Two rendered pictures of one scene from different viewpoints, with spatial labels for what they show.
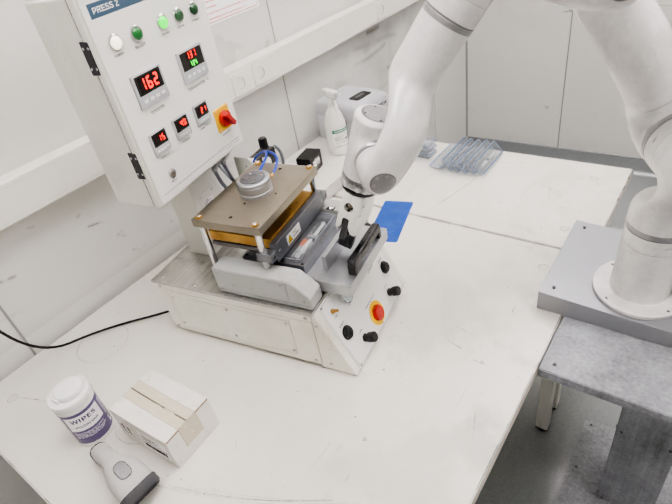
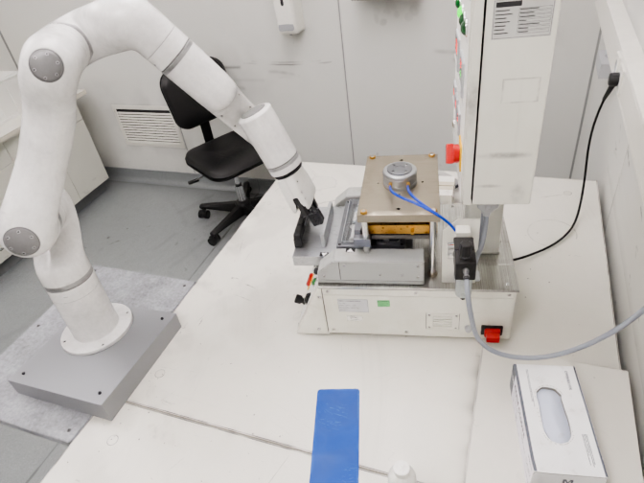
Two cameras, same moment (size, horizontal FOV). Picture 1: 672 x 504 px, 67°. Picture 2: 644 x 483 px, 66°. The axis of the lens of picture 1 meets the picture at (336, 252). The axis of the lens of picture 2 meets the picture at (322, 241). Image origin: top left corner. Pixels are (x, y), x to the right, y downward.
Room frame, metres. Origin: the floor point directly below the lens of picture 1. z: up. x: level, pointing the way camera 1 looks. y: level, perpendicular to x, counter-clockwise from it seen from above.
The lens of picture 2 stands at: (1.94, -0.33, 1.73)
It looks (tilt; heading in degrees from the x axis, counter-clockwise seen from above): 37 degrees down; 163
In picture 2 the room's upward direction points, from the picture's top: 9 degrees counter-clockwise
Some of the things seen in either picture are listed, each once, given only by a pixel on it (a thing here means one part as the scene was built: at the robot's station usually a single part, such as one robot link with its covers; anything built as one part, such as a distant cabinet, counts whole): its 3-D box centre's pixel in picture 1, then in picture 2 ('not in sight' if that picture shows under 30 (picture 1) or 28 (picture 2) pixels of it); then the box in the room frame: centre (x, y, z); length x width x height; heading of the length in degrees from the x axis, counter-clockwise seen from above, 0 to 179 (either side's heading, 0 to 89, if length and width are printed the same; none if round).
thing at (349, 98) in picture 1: (353, 114); not in sight; (1.97, -0.18, 0.88); 0.25 x 0.20 x 0.17; 42
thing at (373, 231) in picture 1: (364, 247); (303, 223); (0.91, -0.06, 0.99); 0.15 x 0.02 x 0.04; 148
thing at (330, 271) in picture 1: (312, 246); (355, 229); (0.98, 0.05, 0.97); 0.30 x 0.22 x 0.08; 58
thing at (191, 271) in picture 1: (263, 252); (415, 242); (1.06, 0.18, 0.93); 0.46 x 0.35 x 0.01; 58
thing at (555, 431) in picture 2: not in sight; (552, 425); (1.58, 0.17, 0.83); 0.23 x 0.12 x 0.07; 149
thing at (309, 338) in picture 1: (288, 277); (400, 273); (1.06, 0.14, 0.84); 0.53 x 0.37 x 0.17; 58
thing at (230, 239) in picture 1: (263, 205); (400, 199); (1.05, 0.15, 1.07); 0.22 x 0.17 x 0.10; 148
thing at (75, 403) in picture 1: (81, 410); not in sight; (0.75, 0.61, 0.82); 0.09 x 0.09 x 0.15
